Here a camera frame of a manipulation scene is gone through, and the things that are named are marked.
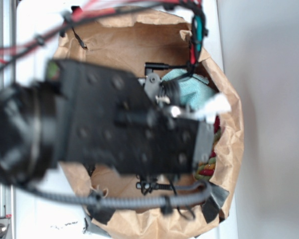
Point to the multicoloured woven cloth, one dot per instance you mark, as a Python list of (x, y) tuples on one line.
[(206, 170)]

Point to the aluminium frame rail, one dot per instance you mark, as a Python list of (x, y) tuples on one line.
[(7, 76)]

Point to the teal cloth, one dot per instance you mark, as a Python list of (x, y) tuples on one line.
[(193, 91)]

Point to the white paper tag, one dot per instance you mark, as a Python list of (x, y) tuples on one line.
[(216, 105)]

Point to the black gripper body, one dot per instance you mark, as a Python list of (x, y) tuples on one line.
[(104, 116)]

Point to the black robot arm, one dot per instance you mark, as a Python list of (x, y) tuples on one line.
[(20, 134)]

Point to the white plastic bin lid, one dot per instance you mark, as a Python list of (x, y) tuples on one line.
[(132, 36)]

